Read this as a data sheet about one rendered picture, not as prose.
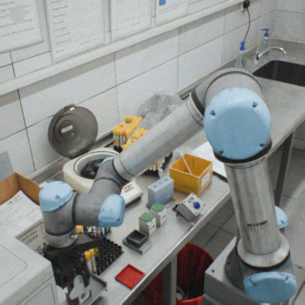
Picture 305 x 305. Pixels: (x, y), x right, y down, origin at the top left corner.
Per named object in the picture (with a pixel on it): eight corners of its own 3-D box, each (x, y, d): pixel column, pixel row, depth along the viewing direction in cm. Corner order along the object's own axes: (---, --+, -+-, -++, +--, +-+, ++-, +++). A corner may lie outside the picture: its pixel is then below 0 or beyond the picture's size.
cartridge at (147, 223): (149, 237, 140) (148, 223, 137) (139, 232, 143) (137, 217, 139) (156, 230, 143) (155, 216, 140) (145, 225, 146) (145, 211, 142)
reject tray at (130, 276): (131, 289, 122) (131, 287, 121) (114, 278, 125) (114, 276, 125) (145, 274, 126) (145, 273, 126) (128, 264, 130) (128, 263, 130)
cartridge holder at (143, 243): (142, 254, 134) (142, 246, 132) (122, 242, 138) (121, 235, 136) (152, 245, 137) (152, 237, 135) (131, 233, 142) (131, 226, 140)
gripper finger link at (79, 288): (70, 309, 107) (61, 282, 104) (86, 293, 111) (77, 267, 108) (78, 313, 106) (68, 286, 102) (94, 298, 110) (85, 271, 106)
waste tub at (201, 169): (198, 198, 158) (198, 178, 153) (168, 187, 164) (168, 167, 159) (212, 181, 168) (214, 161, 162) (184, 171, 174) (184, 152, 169)
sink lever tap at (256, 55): (282, 68, 278) (285, 49, 271) (250, 62, 290) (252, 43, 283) (291, 61, 290) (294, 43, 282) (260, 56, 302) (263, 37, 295)
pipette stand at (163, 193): (158, 214, 151) (158, 193, 145) (145, 205, 155) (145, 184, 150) (176, 202, 157) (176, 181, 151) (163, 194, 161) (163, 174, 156)
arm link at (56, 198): (68, 200, 88) (31, 198, 89) (74, 237, 94) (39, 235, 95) (78, 179, 95) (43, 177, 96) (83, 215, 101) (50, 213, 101)
